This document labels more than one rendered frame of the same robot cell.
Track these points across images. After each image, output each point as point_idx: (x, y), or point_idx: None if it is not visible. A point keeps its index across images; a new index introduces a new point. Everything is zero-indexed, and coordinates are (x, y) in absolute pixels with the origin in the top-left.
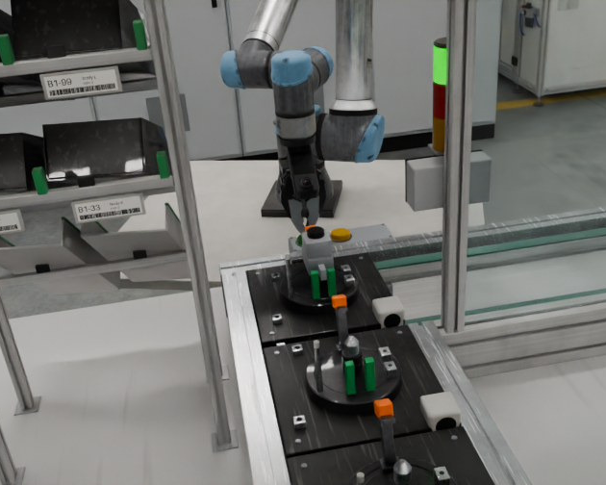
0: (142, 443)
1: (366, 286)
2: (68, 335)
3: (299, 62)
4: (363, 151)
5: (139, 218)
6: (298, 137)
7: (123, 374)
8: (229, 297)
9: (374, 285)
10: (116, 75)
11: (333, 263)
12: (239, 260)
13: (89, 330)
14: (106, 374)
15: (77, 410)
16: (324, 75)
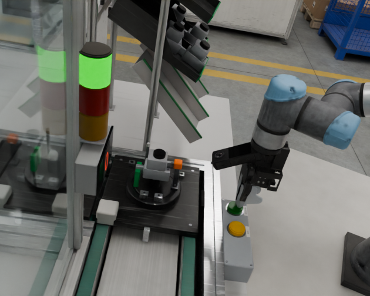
0: None
1: (148, 214)
2: (206, 130)
3: (273, 83)
4: None
5: (345, 172)
6: (252, 135)
7: (162, 141)
8: (174, 157)
9: (147, 218)
10: None
11: (143, 172)
12: (272, 207)
13: (208, 136)
14: (165, 136)
15: (142, 125)
16: (311, 128)
